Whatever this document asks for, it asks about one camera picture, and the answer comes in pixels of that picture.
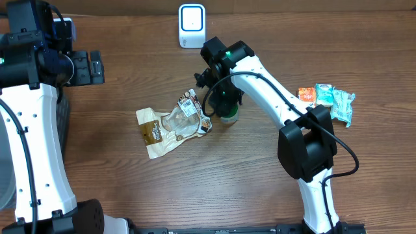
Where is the green lid jar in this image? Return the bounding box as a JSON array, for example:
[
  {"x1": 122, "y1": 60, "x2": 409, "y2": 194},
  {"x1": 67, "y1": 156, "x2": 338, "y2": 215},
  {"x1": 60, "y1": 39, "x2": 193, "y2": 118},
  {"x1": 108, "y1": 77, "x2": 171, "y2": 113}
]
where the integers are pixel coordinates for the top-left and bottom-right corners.
[{"x1": 220, "y1": 104, "x2": 239, "y2": 125}]

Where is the clear brown snack bag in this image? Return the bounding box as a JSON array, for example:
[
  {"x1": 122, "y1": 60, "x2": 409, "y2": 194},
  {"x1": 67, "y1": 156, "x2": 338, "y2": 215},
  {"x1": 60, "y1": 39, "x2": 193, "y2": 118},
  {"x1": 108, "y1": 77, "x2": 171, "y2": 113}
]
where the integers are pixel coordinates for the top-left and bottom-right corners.
[{"x1": 136, "y1": 89, "x2": 213, "y2": 159}]

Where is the orange tissue pack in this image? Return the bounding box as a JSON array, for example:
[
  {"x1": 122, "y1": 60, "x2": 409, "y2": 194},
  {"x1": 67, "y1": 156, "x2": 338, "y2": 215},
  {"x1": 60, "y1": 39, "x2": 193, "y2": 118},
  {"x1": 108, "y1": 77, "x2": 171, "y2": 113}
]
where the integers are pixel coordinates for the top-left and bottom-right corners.
[{"x1": 297, "y1": 87, "x2": 317, "y2": 108}]

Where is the teal tissue pack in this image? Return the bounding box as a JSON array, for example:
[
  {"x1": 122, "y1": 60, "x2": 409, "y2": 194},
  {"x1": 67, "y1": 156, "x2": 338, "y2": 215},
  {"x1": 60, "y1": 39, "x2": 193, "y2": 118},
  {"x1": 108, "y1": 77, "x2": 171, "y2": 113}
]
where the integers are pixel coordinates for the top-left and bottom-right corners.
[{"x1": 315, "y1": 84, "x2": 333, "y2": 107}]

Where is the light teal wipes packet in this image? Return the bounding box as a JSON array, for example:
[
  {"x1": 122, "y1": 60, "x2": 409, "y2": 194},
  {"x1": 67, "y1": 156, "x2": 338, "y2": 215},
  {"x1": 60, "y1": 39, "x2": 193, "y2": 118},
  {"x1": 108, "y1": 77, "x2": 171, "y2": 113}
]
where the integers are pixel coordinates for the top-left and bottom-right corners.
[{"x1": 330, "y1": 88, "x2": 356, "y2": 127}]

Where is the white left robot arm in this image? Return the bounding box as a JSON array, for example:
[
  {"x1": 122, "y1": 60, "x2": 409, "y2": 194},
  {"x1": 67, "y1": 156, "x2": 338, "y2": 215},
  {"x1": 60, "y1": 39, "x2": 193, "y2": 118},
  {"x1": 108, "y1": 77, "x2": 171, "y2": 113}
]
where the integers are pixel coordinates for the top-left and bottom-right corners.
[{"x1": 1, "y1": 1, "x2": 129, "y2": 233}]

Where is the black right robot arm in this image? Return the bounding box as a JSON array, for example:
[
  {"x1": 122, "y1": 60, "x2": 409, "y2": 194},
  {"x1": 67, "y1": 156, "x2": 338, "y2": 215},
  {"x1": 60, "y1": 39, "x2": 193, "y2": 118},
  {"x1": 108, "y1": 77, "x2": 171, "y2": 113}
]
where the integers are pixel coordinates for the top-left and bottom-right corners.
[{"x1": 195, "y1": 37, "x2": 340, "y2": 233}]

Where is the grey plastic basket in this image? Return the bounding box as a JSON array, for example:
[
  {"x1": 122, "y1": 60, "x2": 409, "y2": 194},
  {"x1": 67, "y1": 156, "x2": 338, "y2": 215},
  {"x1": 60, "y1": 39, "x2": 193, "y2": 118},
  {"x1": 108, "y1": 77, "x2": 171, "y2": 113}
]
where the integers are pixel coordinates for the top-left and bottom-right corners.
[{"x1": 1, "y1": 84, "x2": 76, "y2": 216}]

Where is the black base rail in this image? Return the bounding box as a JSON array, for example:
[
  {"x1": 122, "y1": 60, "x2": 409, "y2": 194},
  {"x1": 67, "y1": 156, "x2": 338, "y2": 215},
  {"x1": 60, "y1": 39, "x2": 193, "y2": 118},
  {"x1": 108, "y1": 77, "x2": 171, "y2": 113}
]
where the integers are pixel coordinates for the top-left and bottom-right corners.
[{"x1": 129, "y1": 222, "x2": 367, "y2": 234}]

